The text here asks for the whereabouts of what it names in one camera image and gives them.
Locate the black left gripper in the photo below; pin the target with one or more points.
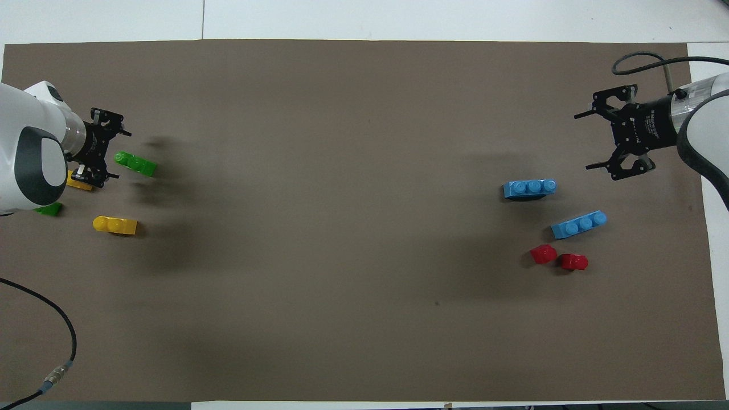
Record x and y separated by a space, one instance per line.
91 145

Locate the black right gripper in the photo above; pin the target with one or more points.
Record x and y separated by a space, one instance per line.
643 126

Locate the green two-stud toy brick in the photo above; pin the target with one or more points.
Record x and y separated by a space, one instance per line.
50 210
136 164

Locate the blue three-stud toy brick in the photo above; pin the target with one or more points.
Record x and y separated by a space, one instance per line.
578 225
529 188

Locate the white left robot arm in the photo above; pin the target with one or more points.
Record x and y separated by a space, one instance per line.
28 131

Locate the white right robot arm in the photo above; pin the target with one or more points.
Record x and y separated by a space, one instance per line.
706 114

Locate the yellow two-stud toy brick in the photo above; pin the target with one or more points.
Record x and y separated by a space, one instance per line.
77 181
115 225

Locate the red one-stud toy brick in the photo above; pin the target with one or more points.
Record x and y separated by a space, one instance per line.
543 254
574 262

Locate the brown table mat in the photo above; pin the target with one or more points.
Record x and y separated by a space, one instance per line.
342 273

